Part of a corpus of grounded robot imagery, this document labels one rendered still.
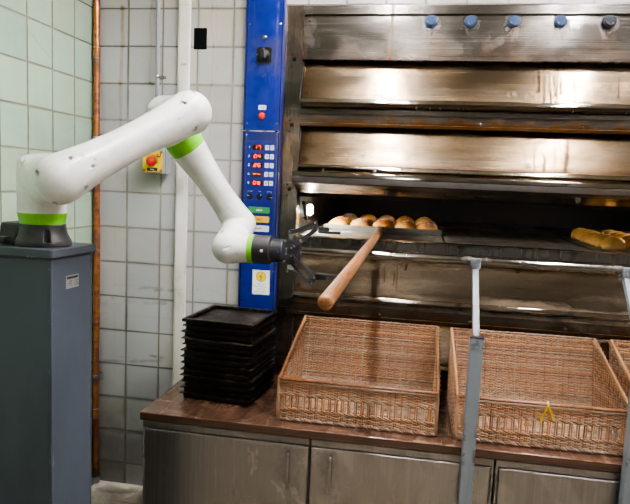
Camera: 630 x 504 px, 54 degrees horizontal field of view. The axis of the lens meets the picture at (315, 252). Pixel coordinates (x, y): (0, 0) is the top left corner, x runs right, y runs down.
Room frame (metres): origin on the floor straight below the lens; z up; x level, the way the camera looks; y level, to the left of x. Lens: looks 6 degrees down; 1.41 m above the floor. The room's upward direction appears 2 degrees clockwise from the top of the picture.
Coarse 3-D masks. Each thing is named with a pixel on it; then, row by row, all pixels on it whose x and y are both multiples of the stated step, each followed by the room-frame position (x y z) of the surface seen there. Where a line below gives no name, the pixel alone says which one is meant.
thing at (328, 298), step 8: (376, 232) 2.53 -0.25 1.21; (368, 240) 2.20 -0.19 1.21; (376, 240) 2.31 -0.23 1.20; (368, 248) 1.98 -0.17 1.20; (360, 256) 1.74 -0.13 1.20; (352, 264) 1.56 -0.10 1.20; (360, 264) 1.67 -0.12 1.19; (344, 272) 1.42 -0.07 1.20; (352, 272) 1.48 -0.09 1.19; (336, 280) 1.30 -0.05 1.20; (344, 280) 1.33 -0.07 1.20; (328, 288) 1.20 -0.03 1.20; (336, 288) 1.22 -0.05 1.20; (344, 288) 1.31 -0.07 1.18; (320, 296) 1.14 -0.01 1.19; (328, 296) 1.13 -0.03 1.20; (336, 296) 1.18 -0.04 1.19; (320, 304) 1.13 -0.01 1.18; (328, 304) 1.13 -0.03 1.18
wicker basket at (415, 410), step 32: (320, 320) 2.52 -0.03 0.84; (352, 320) 2.49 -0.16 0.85; (320, 352) 2.48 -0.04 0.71; (352, 352) 2.46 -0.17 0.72; (384, 352) 2.44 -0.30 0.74; (416, 352) 2.42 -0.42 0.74; (288, 384) 2.07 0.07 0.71; (320, 384) 2.05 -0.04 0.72; (352, 384) 2.03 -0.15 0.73; (384, 384) 2.41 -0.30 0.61; (416, 384) 2.39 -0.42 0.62; (288, 416) 2.07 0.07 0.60; (320, 416) 2.05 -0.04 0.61; (352, 416) 2.03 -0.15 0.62; (384, 416) 2.13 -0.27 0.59; (416, 416) 2.00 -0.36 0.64
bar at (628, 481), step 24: (480, 264) 2.08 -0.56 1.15; (504, 264) 2.07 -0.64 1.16; (528, 264) 2.06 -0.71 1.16; (552, 264) 2.05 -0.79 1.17; (576, 264) 2.04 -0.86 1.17; (600, 264) 2.03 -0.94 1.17; (624, 288) 1.99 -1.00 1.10; (480, 336) 1.88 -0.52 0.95; (480, 360) 1.86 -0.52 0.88; (624, 456) 1.81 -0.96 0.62; (624, 480) 1.79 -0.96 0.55
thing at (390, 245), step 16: (320, 240) 2.55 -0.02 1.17; (336, 240) 2.54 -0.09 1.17; (352, 240) 2.53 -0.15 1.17; (384, 240) 2.51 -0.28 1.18; (400, 240) 2.54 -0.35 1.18; (496, 256) 2.44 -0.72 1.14; (512, 256) 2.43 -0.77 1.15; (528, 256) 2.42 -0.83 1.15; (544, 256) 2.41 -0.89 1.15; (560, 256) 2.40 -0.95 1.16; (576, 256) 2.39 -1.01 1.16; (592, 256) 2.38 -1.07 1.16; (608, 256) 2.37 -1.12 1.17; (624, 256) 2.36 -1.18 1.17
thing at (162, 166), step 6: (162, 150) 2.59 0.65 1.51; (156, 156) 2.59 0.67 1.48; (162, 156) 2.59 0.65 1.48; (168, 156) 2.64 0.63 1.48; (144, 162) 2.60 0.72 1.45; (156, 162) 2.59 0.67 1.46; (162, 162) 2.59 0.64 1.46; (168, 162) 2.64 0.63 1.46; (144, 168) 2.60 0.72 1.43; (150, 168) 2.60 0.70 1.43; (156, 168) 2.59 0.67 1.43; (162, 168) 2.59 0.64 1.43; (168, 168) 2.64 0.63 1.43
